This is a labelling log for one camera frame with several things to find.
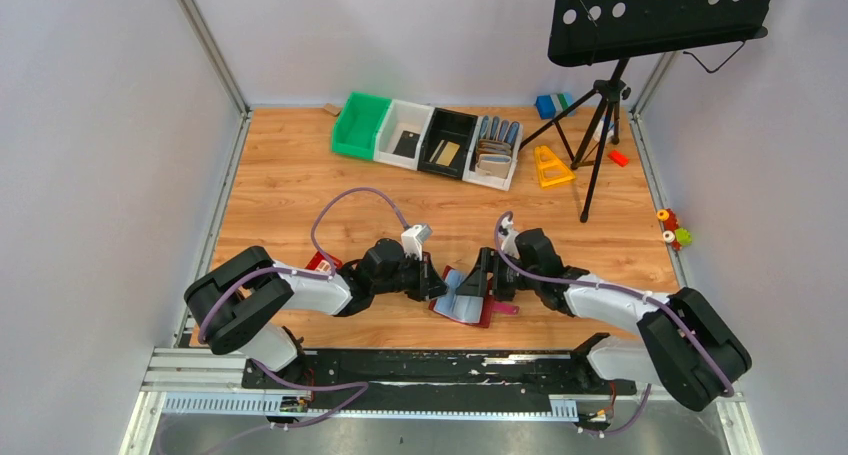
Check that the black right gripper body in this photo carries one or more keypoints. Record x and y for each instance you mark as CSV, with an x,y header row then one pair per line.
x,y
507,278

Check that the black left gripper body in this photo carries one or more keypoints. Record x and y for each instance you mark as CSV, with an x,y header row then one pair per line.
x,y
408,278

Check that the red leather card holder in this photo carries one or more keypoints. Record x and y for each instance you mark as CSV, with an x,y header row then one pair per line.
x,y
468,310

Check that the gold credit card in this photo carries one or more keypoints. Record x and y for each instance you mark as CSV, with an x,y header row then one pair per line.
x,y
444,153

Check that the black credit card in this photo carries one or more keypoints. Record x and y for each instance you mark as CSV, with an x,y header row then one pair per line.
x,y
407,144

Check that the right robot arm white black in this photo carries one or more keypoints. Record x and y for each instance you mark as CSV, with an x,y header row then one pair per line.
x,y
680,342

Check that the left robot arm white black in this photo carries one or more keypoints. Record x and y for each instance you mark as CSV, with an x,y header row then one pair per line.
x,y
235,303

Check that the red plastic tray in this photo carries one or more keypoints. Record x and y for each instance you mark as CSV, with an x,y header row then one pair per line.
x,y
322,264

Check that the yellow triangular toy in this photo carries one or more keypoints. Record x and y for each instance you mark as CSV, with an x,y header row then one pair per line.
x,y
550,169

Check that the white bin with tools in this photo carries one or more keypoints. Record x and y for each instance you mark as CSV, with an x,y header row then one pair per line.
x,y
492,158

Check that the black plastic bin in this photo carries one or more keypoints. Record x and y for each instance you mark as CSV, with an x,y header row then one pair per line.
x,y
448,125

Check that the white plastic bin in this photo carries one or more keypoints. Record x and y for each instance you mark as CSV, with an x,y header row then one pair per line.
x,y
401,115

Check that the green plastic bin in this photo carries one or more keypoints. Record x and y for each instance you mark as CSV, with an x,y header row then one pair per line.
x,y
357,126

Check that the small red block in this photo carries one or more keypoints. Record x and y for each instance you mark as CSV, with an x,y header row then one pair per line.
x,y
618,158

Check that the colourful toy car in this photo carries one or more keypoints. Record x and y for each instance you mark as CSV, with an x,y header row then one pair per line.
x,y
674,234

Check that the blue green block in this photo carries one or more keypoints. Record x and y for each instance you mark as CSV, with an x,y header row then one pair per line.
x,y
549,106

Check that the black music stand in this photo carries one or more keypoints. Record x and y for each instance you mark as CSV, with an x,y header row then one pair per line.
x,y
585,32

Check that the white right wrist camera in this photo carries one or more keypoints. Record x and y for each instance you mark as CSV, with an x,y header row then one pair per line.
x,y
507,235

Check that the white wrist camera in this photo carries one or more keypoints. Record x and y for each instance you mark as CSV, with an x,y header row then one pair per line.
x,y
507,235
413,238

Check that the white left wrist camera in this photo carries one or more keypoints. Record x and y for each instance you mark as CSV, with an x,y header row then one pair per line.
x,y
413,238

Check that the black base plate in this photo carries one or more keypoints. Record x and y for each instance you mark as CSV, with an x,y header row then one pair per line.
x,y
550,371

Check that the aluminium frame rail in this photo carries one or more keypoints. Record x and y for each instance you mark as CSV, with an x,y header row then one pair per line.
x,y
185,381

